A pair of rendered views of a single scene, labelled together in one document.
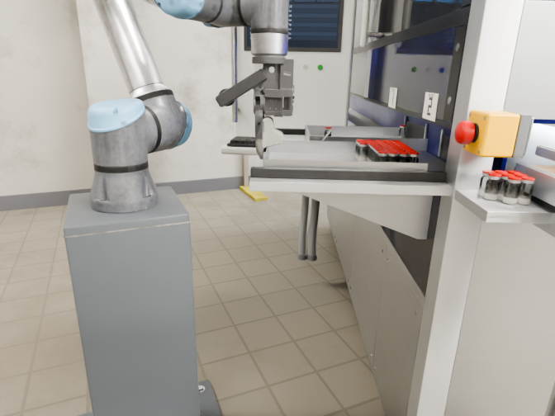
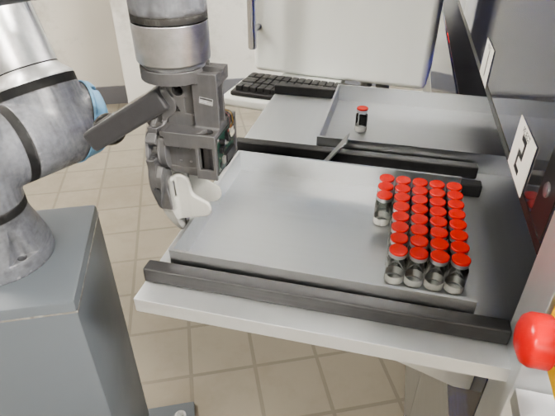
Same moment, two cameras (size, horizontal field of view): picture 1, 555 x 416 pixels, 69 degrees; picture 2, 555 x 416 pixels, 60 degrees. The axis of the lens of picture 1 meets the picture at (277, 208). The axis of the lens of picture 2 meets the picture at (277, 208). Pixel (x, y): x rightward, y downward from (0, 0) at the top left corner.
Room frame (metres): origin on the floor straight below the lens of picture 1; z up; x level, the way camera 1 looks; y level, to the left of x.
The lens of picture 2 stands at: (0.43, -0.19, 1.27)
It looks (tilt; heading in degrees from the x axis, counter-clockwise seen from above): 34 degrees down; 13
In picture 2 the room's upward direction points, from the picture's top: straight up
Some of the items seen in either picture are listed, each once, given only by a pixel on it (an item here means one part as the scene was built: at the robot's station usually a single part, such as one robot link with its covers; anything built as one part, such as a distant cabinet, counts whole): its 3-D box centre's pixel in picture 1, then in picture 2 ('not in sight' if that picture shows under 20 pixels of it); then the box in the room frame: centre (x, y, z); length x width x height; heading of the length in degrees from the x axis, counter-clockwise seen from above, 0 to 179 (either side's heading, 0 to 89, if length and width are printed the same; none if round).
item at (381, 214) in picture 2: (362, 152); (382, 208); (0.98, -0.21, 0.90); 0.02 x 0.02 x 0.05
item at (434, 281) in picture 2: (393, 155); (434, 230); (0.95, -0.27, 0.90); 0.18 x 0.02 x 0.05; 179
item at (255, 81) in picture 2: (278, 142); (310, 91); (1.63, 0.00, 0.82); 0.40 x 0.14 x 0.02; 83
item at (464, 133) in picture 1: (467, 132); (545, 342); (0.70, -0.32, 0.99); 0.04 x 0.04 x 0.04; 89
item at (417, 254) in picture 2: (384, 155); (416, 228); (0.95, -0.25, 0.90); 0.18 x 0.02 x 0.05; 179
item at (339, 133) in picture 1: (360, 136); (419, 125); (1.29, -0.26, 0.90); 0.34 x 0.26 x 0.04; 89
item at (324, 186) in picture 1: (344, 155); (372, 178); (1.12, -0.19, 0.87); 0.70 x 0.48 x 0.02; 179
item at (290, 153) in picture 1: (337, 157); (330, 219); (0.95, -0.14, 0.90); 0.34 x 0.26 x 0.04; 89
